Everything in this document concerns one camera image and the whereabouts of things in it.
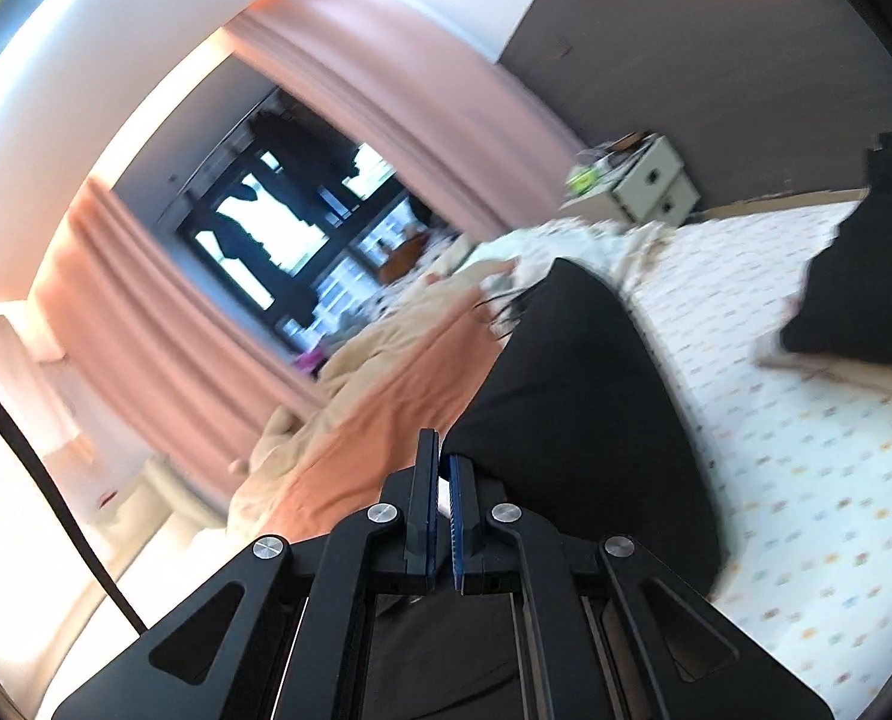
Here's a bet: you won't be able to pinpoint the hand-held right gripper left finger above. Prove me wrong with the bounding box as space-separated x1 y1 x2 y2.
52 427 443 720

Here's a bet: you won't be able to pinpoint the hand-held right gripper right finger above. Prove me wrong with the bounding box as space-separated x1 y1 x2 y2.
446 454 837 720

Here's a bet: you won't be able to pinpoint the black garment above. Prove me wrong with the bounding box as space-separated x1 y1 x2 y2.
356 256 724 720

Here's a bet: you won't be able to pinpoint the hanging dark clothes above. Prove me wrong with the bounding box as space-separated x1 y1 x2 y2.
209 109 376 293

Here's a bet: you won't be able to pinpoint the orange beige quilt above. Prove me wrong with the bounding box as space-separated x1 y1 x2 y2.
224 270 510 548

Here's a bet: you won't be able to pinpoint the brown plush toy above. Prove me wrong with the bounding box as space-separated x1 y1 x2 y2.
378 231 428 284

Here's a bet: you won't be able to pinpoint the large dark window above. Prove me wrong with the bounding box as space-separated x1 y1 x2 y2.
112 86 454 350

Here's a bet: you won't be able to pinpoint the floral bed sheet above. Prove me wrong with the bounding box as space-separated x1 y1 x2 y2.
483 199 892 720

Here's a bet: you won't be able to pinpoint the pink curtain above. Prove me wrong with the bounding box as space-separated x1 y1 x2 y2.
224 0 589 241
26 180 327 481

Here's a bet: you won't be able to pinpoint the white nightstand with drawers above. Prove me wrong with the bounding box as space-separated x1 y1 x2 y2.
561 133 702 226

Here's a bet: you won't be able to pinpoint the dark cloth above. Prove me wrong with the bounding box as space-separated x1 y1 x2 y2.
779 124 892 372

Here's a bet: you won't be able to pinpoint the pile of cables and cloth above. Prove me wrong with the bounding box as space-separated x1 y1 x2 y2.
446 216 664 297

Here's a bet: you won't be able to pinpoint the black cable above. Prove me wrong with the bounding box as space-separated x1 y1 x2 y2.
0 367 147 635

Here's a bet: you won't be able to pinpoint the wooden bed frame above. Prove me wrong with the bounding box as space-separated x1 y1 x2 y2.
686 187 867 224

